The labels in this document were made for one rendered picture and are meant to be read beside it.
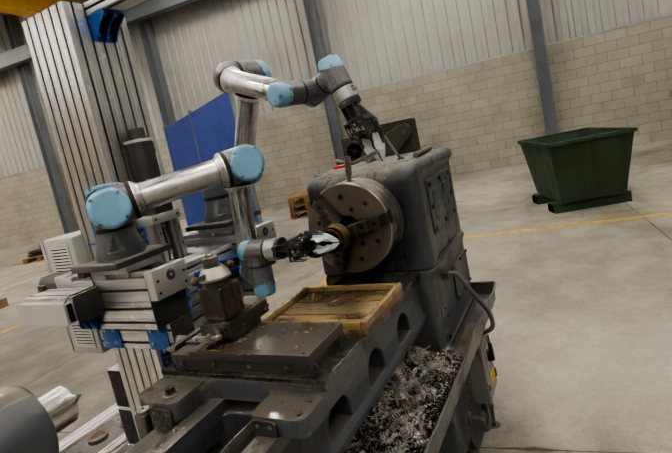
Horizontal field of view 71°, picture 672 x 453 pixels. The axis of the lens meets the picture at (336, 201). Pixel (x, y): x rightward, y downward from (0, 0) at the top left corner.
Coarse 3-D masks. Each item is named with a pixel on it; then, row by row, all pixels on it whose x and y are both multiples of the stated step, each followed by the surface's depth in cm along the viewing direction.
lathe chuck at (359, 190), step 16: (336, 192) 161; (352, 192) 158; (368, 192) 156; (384, 192) 161; (336, 208) 162; (352, 208) 159; (368, 208) 157; (384, 208) 154; (320, 224) 166; (400, 224) 162; (368, 240) 159; (384, 240) 157; (352, 256) 163; (368, 256) 160; (384, 256) 158; (352, 272) 165
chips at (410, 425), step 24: (408, 360) 173; (432, 360) 160; (456, 360) 165; (408, 384) 152; (432, 384) 147; (384, 408) 143; (408, 408) 139; (432, 408) 136; (360, 432) 138; (384, 432) 130; (408, 432) 126
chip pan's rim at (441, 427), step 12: (480, 288) 223; (492, 288) 220; (492, 300) 212; (480, 324) 185; (480, 336) 184; (468, 348) 162; (468, 360) 164; (456, 384) 147; (456, 396) 147; (444, 408) 132; (444, 420) 133; (432, 432) 123; (444, 432) 132; (432, 444) 122
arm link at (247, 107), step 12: (240, 60) 177; (252, 60) 180; (252, 72) 176; (264, 72) 179; (240, 96) 181; (240, 108) 185; (252, 108) 185; (240, 120) 187; (252, 120) 188; (240, 132) 190; (252, 132) 191; (240, 144) 192; (252, 144) 194
